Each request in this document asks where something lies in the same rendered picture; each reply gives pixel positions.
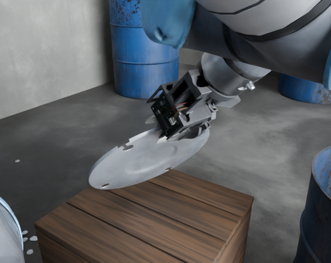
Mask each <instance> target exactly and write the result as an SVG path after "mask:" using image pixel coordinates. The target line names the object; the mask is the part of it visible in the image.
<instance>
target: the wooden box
mask: <svg viewBox="0 0 331 263"><path fill-rule="evenodd" d="M166 170H169V171H167V172H165V173H163V174H161V175H159V176H156V177H154V178H152V179H149V180H147V181H144V182H141V183H138V184H134V185H131V186H127V187H122V188H117V189H97V188H94V187H92V186H91V185H90V186H89V187H87V188H86V189H84V190H83V191H81V192H80V193H78V194H76V195H75V196H73V197H72V198H70V199H69V200H68V201H66V203H63V204H62V205H60V206H59V207H57V208H56V209H54V210H53V211H51V212H50V213H48V214H47V215H45V216H44V217H42V218H41V219H39V220H38V221H37V222H35V223H34V226H35V229H37V230H36V235H37V239H38V243H39V248H40V252H41V256H42V261H43V263H243V262H244V255H245V251H246V244H247V237H248V230H249V223H250V216H251V209H252V203H253V200H254V197H253V196H250V195H247V194H244V193H241V192H238V191H236V190H233V189H230V188H227V187H224V186H220V185H218V184H215V183H212V182H209V181H206V180H203V179H200V178H197V177H194V176H191V175H188V174H185V173H183V172H179V171H176V170H173V169H170V168H167V169H166Z"/></svg>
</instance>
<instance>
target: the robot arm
mask: <svg viewBox="0 0 331 263"><path fill-rule="evenodd" d="M140 17H141V23H142V27H143V30H144V32H145V34H146V35H147V36H148V38H149V39H150V40H152V41H153V42H155V43H159V44H164V45H169V46H172V47H173V48H175V49H180V48H185V49H192V50H197V51H202V52H204V54H203V55H202V58H201V59H200V60H199V61H198V63H197V64H196V66H195V69H194V70H189V71H187V72H186V74H185V75H184V76H183V77H182V78H181V79H180V80H177V81H173V82H168V83H164V84H161V85H160V86H159V87H158V89H157V90H156V91H155V92H154V93H153V94H152V96H151V97H150V98H149V99H148V100H147V103H151V102H154V101H155V102H154V103H153V105H152V106H151V109H152V111H153V113H154V115H153V116H151V117H149V118H148V119H147V120H146V121H145V123H146V124H150V123H157V126H156V127H161V128H162V130H163V132H164V133H163V134H162V135H161V136H160V137H159V140H158V141H156V142H155V143H156V144H159V143H161V142H165V141H179V140H182V139H193V138H196V137H199V136H201V135H202V134H203V133H204V132H205V131H206V130H207V129H208V128H210V127H211V126H210V124H209V122H210V121H211V120H213V119H216V112H217V111H218V109H217V107H216V105H219V106H224V107H233V106H234V105H236V104H237V103H239V102H240V101H241V100H240V98H239V96H238V95H240V94H242V93H243V92H244V91H246V90H248V91H253V90H254V89H255V86H254V84H253V83H255V82H256V81H258V80H259V79H261V78H263V77H264V76H265V75H266V74H268V73H269V72H270V71H271V70H273V71H276V72H279V73H283V74H286V75H290V76H294V77H298V78H301V79H305V80H309V81H312V82H316V83H320V84H323V86H324V88H325V89H328V90H331V0H141V1H140ZM160 90H162V91H163V92H162V93H161V94H160V95H159V96H156V94H157V93H158V92H159V91H160ZM155 96H156V97H155ZM0 263H25V261H24V256H23V239H22V232H21V228H20V225H19V223H18V220H17V218H16V216H15V215H14V213H13V212H12V210H11V208H10V207H9V205H8V204H7V203H6V202H5V201H4V200H3V199H2V198H1V197H0Z"/></svg>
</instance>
